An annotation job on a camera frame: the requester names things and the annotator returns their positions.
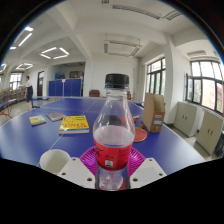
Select clear red-labelled water bottle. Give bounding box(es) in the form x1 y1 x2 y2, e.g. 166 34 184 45
92 73 136 192

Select ceiling strip lights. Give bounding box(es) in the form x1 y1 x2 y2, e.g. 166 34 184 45
0 25 70 73

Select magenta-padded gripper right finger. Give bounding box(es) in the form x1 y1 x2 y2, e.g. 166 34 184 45
125 147 168 190

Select tall black-framed window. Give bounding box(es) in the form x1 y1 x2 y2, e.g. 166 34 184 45
145 57 167 97

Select person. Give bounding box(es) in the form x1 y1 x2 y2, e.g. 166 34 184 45
24 75 34 112

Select beige cabinet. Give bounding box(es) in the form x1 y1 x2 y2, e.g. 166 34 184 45
173 101 200 138
195 109 224 155

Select grey book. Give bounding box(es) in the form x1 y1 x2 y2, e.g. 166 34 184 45
45 111 67 122

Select dark wooden door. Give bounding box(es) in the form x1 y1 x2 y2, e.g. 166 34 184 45
36 70 45 98

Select small distant window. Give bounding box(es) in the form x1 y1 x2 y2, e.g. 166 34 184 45
9 72 23 91

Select small yellow and blue book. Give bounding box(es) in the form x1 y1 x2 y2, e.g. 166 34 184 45
28 114 47 127

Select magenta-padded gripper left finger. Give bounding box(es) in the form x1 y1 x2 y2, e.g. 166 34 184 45
57 146 100 190

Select brown cardboard box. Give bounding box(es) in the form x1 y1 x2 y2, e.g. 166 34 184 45
142 92 166 134

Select wide black-framed window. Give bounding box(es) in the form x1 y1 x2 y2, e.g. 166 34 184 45
185 59 224 114

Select white cup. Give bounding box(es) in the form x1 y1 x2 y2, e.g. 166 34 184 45
39 148 72 175

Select brown chair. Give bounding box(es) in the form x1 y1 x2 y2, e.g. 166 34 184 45
88 89 101 98

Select red table tennis paddle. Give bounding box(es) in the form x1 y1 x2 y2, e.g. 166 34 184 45
133 128 149 143

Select blue partition panels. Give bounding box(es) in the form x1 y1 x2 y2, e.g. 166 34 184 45
48 78 83 98

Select blue table with red legs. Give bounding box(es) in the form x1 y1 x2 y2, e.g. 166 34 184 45
0 98 18 119

